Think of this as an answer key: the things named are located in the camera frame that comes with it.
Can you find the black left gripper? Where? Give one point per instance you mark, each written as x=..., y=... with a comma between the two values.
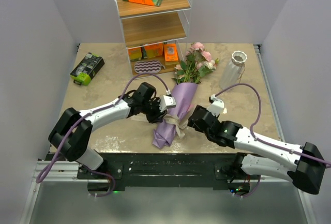
x=158, y=117

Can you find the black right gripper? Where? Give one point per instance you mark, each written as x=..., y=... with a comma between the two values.
x=191, y=123

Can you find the beige printed ribbon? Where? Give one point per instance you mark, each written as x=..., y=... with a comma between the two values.
x=179, y=124

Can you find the purple wrapping paper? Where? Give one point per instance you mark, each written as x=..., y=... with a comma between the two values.
x=183, y=93

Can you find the pink flower bunch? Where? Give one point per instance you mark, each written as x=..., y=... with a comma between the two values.
x=197, y=64

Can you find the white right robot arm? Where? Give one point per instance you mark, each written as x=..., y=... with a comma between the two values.
x=302, y=165

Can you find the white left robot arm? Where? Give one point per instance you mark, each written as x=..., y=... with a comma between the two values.
x=72, y=132

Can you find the white ribbed ceramic vase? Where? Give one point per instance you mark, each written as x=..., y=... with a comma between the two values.
x=233, y=70

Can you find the purple wavy pad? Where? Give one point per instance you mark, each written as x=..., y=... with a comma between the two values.
x=152, y=66

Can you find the orange green box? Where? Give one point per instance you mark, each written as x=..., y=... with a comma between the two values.
x=135, y=54

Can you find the orange box on shelf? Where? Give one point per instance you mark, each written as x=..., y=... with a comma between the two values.
x=153, y=50

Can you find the orange blister pack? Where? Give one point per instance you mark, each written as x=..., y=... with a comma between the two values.
x=170, y=52

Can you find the black green product box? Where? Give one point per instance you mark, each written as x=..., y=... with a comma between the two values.
x=86, y=69

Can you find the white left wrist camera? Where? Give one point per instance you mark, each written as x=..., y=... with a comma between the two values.
x=166, y=102

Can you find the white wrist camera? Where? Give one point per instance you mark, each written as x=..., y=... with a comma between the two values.
x=216, y=107
x=166, y=102

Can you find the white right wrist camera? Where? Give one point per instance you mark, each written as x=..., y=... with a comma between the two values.
x=216, y=107

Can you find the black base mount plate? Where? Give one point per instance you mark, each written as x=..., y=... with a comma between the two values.
x=176, y=170

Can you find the white wire wooden shelf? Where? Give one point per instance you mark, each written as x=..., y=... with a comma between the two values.
x=144, y=25

